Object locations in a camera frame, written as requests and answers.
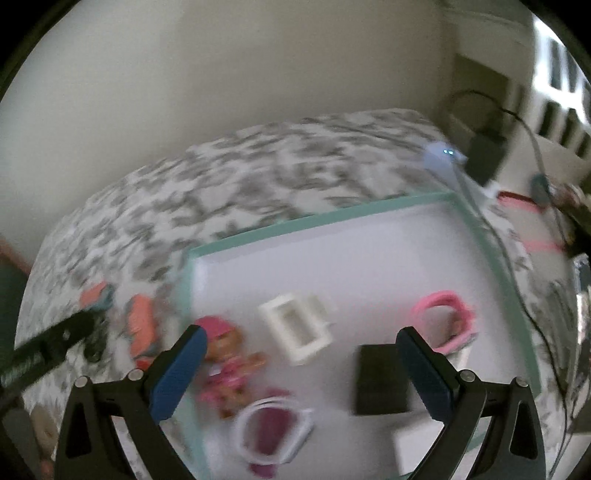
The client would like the black toy car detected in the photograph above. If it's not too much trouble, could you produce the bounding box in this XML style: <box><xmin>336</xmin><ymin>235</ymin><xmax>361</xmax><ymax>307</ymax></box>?
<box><xmin>83</xmin><ymin>317</ymin><xmax>108</xmax><ymax>363</ymax></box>

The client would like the pink blue box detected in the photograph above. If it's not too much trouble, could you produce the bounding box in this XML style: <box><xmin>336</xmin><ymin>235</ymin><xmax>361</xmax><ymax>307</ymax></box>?
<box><xmin>126</xmin><ymin>294</ymin><xmax>159</xmax><ymax>371</ymax></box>
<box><xmin>79</xmin><ymin>281</ymin><xmax>115</xmax><ymax>311</ymax></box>

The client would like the white charger cube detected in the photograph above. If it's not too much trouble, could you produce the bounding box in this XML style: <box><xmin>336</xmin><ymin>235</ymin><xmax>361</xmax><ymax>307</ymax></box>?
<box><xmin>391</xmin><ymin>412</ymin><xmax>444</xmax><ymax>475</ymax></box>

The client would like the black charger block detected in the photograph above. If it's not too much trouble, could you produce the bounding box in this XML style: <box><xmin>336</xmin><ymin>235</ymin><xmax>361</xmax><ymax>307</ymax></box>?
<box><xmin>353</xmin><ymin>344</ymin><xmax>410</xmax><ymax>416</ymax></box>

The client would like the pink smartwatch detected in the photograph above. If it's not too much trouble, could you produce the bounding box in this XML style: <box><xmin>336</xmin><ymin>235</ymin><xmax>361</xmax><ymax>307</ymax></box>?
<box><xmin>410</xmin><ymin>290</ymin><xmax>478</xmax><ymax>355</ymax></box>

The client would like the doll with pink cap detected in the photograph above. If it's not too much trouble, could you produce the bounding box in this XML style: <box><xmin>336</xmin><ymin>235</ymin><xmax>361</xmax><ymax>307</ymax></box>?
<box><xmin>194</xmin><ymin>315</ymin><xmax>267</xmax><ymax>419</ymax></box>

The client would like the pink transparent lighter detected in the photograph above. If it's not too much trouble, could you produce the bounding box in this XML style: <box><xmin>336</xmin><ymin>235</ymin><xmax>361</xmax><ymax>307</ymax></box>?
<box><xmin>249</xmin><ymin>387</ymin><xmax>294</xmax><ymax>479</ymax></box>

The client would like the white smartwatch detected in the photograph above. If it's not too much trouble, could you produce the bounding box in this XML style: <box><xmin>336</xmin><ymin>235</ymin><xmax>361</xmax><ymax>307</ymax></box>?
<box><xmin>231</xmin><ymin>396</ymin><xmax>315</xmax><ymax>466</ymax></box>

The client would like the white plastic plug holder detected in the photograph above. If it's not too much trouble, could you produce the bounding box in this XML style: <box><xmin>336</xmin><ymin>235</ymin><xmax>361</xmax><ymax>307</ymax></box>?
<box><xmin>259</xmin><ymin>293</ymin><xmax>334</xmax><ymax>366</ymax></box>

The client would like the grey floral tablecloth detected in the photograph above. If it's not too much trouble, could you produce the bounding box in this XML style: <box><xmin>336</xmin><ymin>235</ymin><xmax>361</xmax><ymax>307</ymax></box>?
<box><xmin>13</xmin><ymin>108</ymin><xmax>574</xmax><ymax>480</ymax></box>

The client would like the smartphone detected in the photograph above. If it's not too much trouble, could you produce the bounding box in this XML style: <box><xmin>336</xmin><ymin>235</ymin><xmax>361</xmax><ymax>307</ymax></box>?
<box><xmin>572</xmin><ymin>254</ymin><xmax>590</xmax><ymax>372</ymax></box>

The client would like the teal white tray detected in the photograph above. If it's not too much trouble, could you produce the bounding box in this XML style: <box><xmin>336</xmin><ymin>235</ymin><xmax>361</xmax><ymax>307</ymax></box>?
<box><xmin>175</xmin><ymin>193</ymin><xmax>541</xmax><ymax>479</ymax></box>

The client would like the pink crochet mat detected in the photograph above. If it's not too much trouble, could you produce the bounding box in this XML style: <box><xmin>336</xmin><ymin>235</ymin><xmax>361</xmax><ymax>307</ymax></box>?
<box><xmin>497</xmin><ymin>191</ymin><xmax>566</xmax><ymax>254</ymax></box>

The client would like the teal round pouch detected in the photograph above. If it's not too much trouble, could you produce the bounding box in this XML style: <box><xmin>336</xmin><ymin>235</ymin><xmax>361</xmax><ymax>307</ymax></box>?
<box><xmin>530</xmin><ymin>173</ymin><xmax>551</xmax><ymax>208</ymax></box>

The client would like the white power strip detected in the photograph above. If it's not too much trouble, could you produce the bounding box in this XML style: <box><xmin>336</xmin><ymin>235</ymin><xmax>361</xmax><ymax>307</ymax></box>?
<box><xmin>422</xmin><ymin>141</ymin><xmax>500</xmax><ymax>207</ymax></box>

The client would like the black plugged adapter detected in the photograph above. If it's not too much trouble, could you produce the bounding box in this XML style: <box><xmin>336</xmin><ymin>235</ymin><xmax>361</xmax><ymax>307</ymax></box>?
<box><xmin>464</xmin><ymin>110</ymin><xmax>508</xmax><ymax>186</ymax></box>

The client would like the white lattice furniture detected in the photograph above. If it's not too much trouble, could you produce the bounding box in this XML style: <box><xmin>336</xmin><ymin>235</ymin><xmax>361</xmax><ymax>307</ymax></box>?
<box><xmin>526</xmin><ymin>15</ymin><xmax>590</xmax><ymax>161</ymax></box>

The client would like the black cable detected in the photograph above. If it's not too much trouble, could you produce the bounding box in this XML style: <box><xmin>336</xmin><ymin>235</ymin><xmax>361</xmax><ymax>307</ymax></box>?
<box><xmin>443</xmin><ymin>89</ymin><xmax>583</xmax><ymax>444</ymax></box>

